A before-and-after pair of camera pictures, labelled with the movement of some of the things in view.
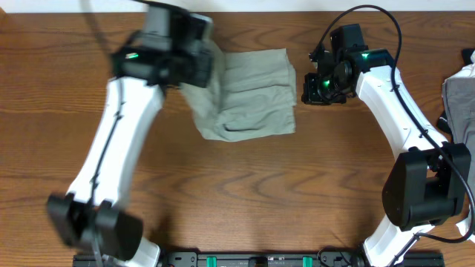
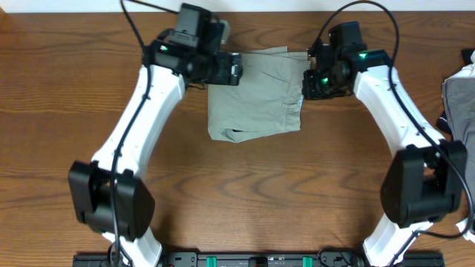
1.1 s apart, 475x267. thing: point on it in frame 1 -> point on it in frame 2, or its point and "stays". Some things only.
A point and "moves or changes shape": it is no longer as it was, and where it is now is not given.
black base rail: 258,259 stays
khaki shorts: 251,96 moves or changes shape
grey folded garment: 459,96 stays
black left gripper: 205,62 -> 225,76
